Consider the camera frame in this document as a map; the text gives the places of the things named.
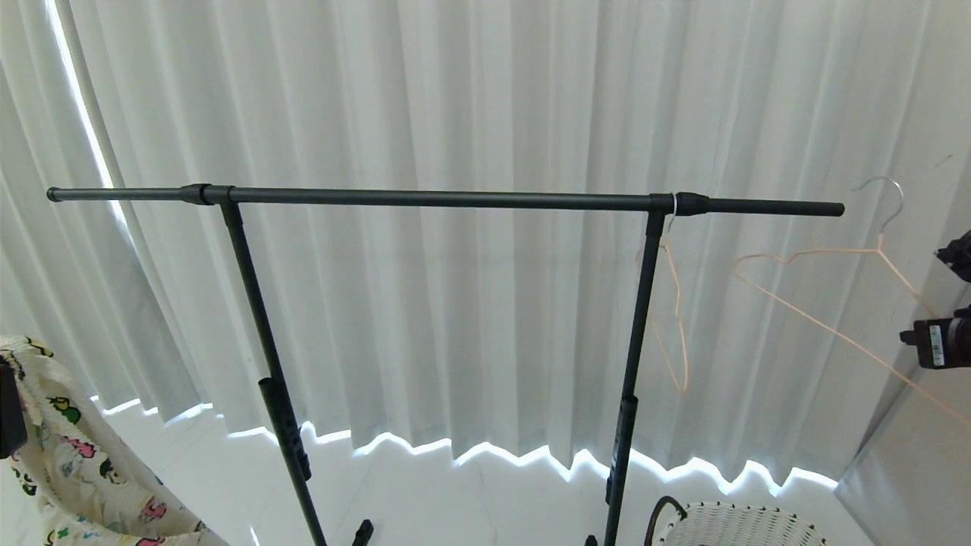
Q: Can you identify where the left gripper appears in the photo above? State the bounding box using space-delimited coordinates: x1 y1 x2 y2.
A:
0 362 29 460

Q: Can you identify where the pink clothes hanger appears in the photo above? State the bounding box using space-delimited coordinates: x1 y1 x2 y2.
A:
636 212 690 395
732 178 971 427

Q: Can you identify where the white laundry basket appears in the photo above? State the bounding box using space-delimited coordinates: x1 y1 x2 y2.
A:
645 496 828 546

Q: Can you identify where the black clothes rack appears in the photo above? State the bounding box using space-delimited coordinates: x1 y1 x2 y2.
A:
47 184 845 546

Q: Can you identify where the white curtain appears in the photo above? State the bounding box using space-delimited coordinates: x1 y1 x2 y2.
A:
0 0 971 486

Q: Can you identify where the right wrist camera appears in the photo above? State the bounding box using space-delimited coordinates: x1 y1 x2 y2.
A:
935 230 971 283

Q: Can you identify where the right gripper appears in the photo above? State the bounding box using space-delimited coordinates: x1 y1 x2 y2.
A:
900 306 971 371

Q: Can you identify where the cream printed garment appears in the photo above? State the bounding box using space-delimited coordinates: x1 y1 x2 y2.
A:
0 336 228 546

